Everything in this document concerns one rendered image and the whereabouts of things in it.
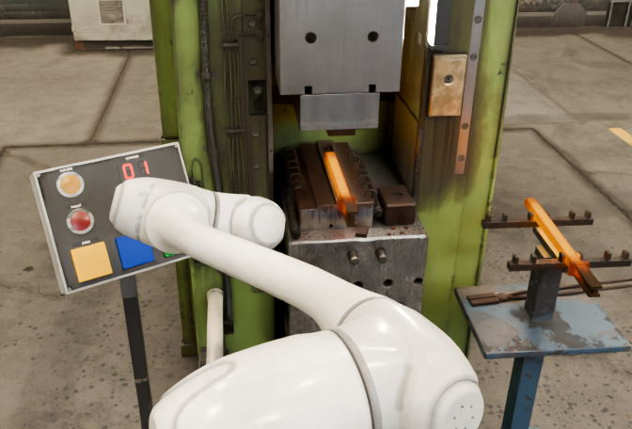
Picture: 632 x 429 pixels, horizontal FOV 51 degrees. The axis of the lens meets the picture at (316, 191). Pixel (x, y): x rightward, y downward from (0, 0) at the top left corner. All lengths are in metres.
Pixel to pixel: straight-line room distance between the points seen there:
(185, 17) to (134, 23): 5.32
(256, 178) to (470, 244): 0.71
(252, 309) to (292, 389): 1.51
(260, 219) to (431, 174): 0.95
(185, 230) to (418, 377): 0.48
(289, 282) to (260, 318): 1.25
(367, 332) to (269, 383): 0.12
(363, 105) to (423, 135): 0.29
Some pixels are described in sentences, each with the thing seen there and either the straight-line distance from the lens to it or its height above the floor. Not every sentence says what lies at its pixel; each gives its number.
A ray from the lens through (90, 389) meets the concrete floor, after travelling 2.79.
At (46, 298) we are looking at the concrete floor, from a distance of 3.32.
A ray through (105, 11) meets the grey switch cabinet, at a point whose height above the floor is 0.39.
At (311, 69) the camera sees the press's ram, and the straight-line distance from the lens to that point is 1.64.
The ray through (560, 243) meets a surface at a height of 0.95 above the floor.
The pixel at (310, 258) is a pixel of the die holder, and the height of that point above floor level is 0.86.
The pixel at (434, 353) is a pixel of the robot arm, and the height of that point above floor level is 1.41.
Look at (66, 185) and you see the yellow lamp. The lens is 1.60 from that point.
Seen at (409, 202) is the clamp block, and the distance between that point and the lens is 1.85.
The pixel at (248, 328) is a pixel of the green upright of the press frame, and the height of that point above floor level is 0.48.
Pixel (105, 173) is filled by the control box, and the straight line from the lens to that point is 1.62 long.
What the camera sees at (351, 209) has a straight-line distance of 1.72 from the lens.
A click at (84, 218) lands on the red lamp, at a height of 1.09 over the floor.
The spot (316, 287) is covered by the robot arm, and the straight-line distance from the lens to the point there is 0.88.
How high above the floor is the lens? 1.84
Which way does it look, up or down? 27 degrees down
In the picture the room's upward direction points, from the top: 1 degrees clockwise
